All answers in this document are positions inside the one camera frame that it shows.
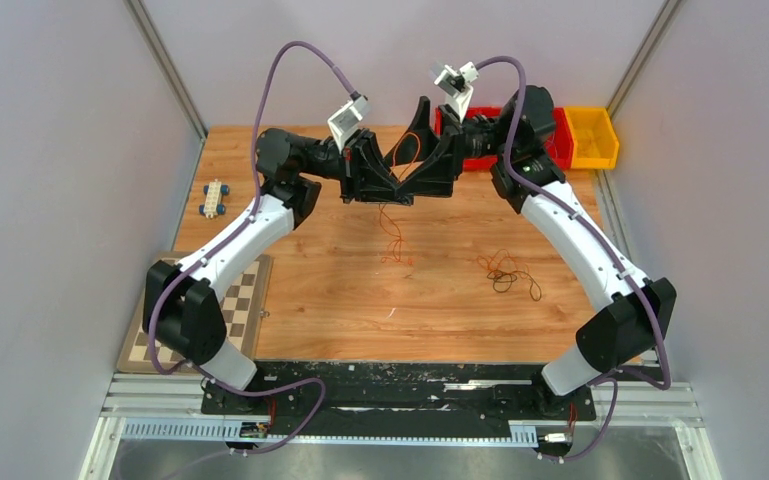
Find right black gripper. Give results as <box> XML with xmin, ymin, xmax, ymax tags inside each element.
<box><xmin>384</xmin><ymin>95</ymin><xmax>516</xmax><ymax>195</ymax></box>

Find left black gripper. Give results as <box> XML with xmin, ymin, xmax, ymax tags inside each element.
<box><xmin>298</xmin><ymin>128</ymin><xmax>412</xmax><ymax>206</ymax></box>

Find orange wire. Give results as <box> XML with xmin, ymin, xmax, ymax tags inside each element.
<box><xmin>377</xmin><ymin>131</ymin><xmax>425</xmax><ymax>268</ymax></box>
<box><xmin>476</xmin><ymin>248</ymin><xmax>531</xmax><ymax>280</ymax></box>

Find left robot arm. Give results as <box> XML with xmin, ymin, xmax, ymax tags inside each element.
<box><xmin>142</xmin><ymin>128</ymin><xmax>422</xmax><ymax>414</ymax></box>

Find right red bin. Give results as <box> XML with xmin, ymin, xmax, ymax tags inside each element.
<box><xmin>545</xmin><ymin>107</ymin><xmax>574</xmax><ymax>170</ymax></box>

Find toy block car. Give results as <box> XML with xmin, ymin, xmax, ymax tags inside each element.
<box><xmin>199</xmin><ymin>179</ymin><xmax>230</xmax><ymax>219</ymax></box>

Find yellow bin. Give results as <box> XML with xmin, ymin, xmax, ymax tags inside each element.
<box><xmin>563</xmin><ymin>107</ymin><xmax>620</xmax><ymax>170</ymax></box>

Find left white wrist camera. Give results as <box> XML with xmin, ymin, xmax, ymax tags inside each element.
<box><xmin>327</xmin><ymin>94</ymin><xmax>370</xmax><ymax>151</ymax></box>

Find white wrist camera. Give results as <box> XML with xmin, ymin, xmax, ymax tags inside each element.
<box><xmin>430</xmin><ymin>62</ymin><xmax>479</xmax><ymax>121</ymax></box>
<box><xmin>327</xmin><ymin>94</ymin><xmax>370</xmax><ymax>151</ymax></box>

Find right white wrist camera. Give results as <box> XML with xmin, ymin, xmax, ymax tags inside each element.
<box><xmin>430</xmin><ymin>62</ymin><xmax>479</xmax><ymax>121</ymax></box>

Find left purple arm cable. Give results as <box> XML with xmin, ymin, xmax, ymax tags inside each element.
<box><xmin>146</xmin><ymin>40</ymin><xmax>359</xmax><ymax>458</ymax></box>

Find slotted cable duct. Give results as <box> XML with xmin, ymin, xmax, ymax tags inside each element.
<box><xmin>120</xmin><ymin>418</ymin><xmax>538</xmax><ymax>448</ymax></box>

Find aluminium frame rail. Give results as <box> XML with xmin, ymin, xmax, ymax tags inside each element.
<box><xmin>101</xmin><ymin>374</ymin><xmax>705</xmax><ymax>428</ymax></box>

